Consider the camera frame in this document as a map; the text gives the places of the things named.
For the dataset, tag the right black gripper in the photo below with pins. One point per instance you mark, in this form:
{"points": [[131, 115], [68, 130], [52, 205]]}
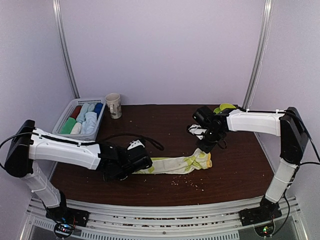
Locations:
{"points": [[207, 148]]}

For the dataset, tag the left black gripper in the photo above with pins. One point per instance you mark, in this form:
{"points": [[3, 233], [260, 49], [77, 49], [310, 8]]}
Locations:
{"points": [[118, 149]]}

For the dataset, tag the yellow green patterned towel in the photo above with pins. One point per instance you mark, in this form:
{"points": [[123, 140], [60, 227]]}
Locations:
{"points": [[182, 165]]}

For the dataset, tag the light blue towel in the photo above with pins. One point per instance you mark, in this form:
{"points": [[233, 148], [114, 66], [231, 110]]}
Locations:
{"points": [[88, 126], [81, 116]]}

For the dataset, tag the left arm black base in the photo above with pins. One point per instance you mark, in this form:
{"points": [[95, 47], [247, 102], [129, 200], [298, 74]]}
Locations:
{"points": [[70, 216]]}

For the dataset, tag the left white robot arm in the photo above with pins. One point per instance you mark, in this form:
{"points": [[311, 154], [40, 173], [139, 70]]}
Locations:
{"points": [[31, 144]]}

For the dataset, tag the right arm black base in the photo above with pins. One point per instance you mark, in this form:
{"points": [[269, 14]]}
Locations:
{"points": [[257, 215]]}

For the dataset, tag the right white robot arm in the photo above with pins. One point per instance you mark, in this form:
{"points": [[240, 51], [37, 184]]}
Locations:
{"points": [[280, 133]]}

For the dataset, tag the green saucer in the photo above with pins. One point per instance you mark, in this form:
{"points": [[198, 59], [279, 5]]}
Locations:
{"points": [[217, 110]]}

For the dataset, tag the green cup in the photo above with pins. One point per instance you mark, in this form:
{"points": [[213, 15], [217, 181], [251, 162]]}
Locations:
{"points": [[225, 106]]}

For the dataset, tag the rolled white towel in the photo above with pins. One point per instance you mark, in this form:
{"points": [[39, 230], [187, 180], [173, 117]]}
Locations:
{"points": [[77, 128]]}

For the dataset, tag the rolled dark blue towel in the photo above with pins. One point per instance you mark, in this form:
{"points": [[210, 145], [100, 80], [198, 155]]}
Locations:
{"points": [[98, 108]]}

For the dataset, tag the white plastic basket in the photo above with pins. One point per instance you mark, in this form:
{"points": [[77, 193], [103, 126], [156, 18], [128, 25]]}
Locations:
{"points": [[69, 109]]}

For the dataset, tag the beige ceramic mug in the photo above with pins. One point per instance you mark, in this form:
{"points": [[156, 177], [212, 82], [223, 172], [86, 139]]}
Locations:
{"points": [[113, 102]]}

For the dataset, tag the rolled light blue towel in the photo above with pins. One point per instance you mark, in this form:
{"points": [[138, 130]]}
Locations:
{"points": [[81, 116]]}

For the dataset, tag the rolled pale teal towel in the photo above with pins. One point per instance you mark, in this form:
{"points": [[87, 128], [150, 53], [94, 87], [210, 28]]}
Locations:
{"points": [[91, 108]]}

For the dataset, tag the rolled green towel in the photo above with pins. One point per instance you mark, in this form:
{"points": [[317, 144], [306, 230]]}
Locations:
{"points": [[68, 126]]}

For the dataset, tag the rolled brown towel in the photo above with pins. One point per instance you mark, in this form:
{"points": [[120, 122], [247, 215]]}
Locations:
{"points": [[75, 112]]}

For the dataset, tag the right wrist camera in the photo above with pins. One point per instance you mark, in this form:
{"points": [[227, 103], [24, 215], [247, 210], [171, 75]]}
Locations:
{"points": [[204, 118]]}

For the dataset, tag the aluminium front rail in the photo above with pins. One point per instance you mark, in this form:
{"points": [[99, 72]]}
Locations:
{"points": [[216, 221]]}

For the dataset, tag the right aluminium frame post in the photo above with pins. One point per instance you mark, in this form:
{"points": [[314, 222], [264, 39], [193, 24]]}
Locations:
{"points": [[258, 59]]}

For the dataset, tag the aluminium frame post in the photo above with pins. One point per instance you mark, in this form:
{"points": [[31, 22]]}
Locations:
{"points": [[258, 59], [64, 47]]}

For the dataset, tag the left aluminium frame post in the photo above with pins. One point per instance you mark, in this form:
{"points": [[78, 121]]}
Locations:
{"points": [[64, 47]]}

